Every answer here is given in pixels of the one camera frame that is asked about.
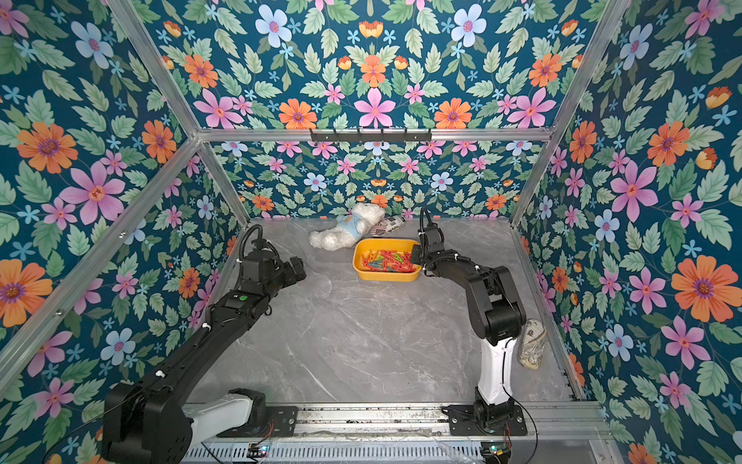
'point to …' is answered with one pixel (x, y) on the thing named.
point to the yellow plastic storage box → (385, 260)
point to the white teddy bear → (349, 229)
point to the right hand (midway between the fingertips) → (419, 251)
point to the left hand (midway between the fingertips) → (293, 262)
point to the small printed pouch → (386, 225)
